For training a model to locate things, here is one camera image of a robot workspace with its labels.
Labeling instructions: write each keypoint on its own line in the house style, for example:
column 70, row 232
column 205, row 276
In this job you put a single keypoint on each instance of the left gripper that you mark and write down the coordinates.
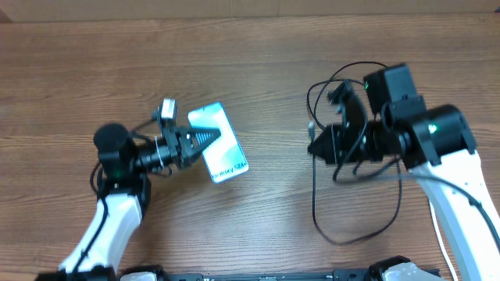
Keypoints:
column 173, row 135

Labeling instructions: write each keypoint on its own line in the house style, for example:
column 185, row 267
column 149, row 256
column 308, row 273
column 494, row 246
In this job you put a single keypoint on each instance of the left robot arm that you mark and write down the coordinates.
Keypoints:
column 123, row 192

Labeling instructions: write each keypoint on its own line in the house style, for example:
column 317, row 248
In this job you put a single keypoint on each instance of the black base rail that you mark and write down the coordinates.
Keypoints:
column 394, row 268

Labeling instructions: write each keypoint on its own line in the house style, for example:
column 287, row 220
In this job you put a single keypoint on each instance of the Samsung Galaxy smartphone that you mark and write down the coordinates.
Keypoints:
column 224, row 157

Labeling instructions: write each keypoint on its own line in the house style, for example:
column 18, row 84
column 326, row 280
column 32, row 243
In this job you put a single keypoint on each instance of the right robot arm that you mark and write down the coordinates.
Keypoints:
column 434, row 147

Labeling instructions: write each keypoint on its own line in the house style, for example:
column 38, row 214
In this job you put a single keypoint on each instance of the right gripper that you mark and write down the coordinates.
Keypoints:
column 333, row 140

